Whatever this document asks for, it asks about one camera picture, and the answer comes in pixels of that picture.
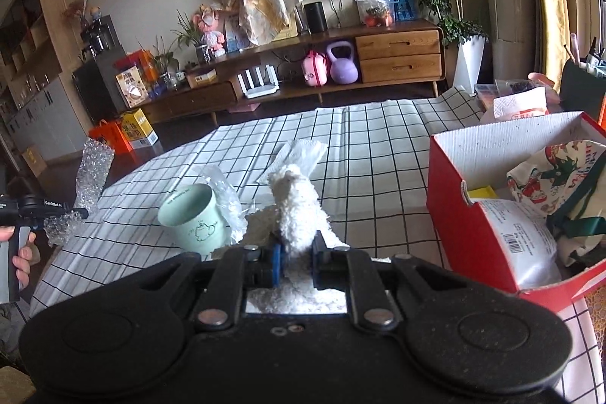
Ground white fluffy towel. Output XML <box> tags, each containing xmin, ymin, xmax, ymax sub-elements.
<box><xmin>211</xmin><ymin>162</ymin><xmax>350</xmax><ymax>316</ymax></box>

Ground bubble wrap sheet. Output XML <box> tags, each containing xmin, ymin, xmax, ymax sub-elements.
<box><xmin>43</xmin><ymin>137</ymin><xmax>115</xmax><ymax>246</ymax></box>

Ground yellow cloth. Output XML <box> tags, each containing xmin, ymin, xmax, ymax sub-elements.
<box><xmin>467</xmin><ymin>186</ymin><xmax>499</xmax><ymax>201</ymax></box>

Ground grey printed plastic packet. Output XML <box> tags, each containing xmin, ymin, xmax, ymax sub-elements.
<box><xmin>469</xmin><ymin>199</ymin><xmax>563</xmax><ymax>290</ymax></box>

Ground red cardboard box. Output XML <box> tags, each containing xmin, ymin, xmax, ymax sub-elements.
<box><xmin>427</xmin><ymin>112</ymin><xmax>605</xmax><ymax>312</ymax></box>

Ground Christmas print fabric bag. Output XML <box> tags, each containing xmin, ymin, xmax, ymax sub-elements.
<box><xmin>506</xmin><ymin>139</ymin><xmax>605</xmax><ymax>268</ymax></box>

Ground person's left hand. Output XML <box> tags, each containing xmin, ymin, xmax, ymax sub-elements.
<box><xmin>12</xmin><ymin>232</ymin><xmax>40</xmax><ymax>290</ymax></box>

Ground clear plastic bag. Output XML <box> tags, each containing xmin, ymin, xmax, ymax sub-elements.
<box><xmin>191</xmin><ymin>164</ymin><xmax>247</xmax><ymax>245</ymax></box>

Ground mint green ceramic mug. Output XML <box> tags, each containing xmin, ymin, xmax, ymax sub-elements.
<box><xmin>157</xmin><ymin>184</ymin><xmax>231</xmax><ymax>255</ymax></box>

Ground orange gift bag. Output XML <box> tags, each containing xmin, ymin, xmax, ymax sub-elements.
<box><xmin>88</xmin><ymin>120</ymin><xmax>134</xmax><ymax>155</ymax></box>

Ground white checkered tablecloth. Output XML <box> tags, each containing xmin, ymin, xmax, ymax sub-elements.
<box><xmin>20</xmin><ymin>89</ymin><xmax>605</xmax><ymax>403</ymax></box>

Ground yellow carton box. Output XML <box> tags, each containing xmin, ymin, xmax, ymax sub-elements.
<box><xmin>120</xmin><ymin>109</ymin><xmax>158</xmax><ymax>150</ymax></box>

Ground black water dispenser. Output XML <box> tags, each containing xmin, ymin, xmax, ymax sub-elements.
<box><xmin>72</xmin><ymin>16</ymin><xmax>127</xmax><ymax>126</ymax></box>

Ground printed snack box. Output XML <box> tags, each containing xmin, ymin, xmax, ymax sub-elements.
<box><xmin>115</xmin><ymin>66</ymin><xmax>149</xmax><ymax>109</ymax></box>

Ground white router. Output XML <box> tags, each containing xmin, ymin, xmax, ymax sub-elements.
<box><xmin>237</xmin><ymin>65</ymin><xmax>280</xmax><ymax>100</ymax></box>

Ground pink toy case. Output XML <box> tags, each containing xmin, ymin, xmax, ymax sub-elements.
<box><xmin>302</xmin><ymin>50</ymin><xmax>329</xmax><ymax>87</ymax></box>

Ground purple kettlebell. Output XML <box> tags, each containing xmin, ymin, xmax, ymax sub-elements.
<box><xmin>326</xmin><ymin>41</ymin><xmax>358</xmax><ymax>85</ymax></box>

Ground small potted green plant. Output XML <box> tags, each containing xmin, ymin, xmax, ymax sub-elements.
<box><xmin>173</xmin><ymin>11</ymin><xmax>212</xmax><ymax>65</ymax></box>

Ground pink plush doll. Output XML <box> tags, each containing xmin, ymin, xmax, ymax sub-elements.
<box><xmin>191</xmin><ymin>4</ymin><xmax>225</xmax><ymax>58</ymax></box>

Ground wooden TV cabinet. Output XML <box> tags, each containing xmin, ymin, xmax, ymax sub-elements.
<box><xmin>142</xmin><ymin>19</ymin><xmax>447</xmax><ymax>124</ymax></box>

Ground black cylindrical speaker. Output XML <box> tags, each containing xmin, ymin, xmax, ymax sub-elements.
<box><xmin>303</xmin><ymin>1</ymin><xmax>328</xmax><ymax>34</ymax></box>

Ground clear bag with red items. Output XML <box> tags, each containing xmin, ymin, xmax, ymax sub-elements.
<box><xmin>355</xmin><ymin>0</ymin><xmax>394</xmax><ymax>28</ymax></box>

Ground blue plastic bag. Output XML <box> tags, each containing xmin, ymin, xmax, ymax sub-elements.
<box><xmin>388</xmin><ymin>0</ymin><xmax>419</xmax><ymax>22</ymax></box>

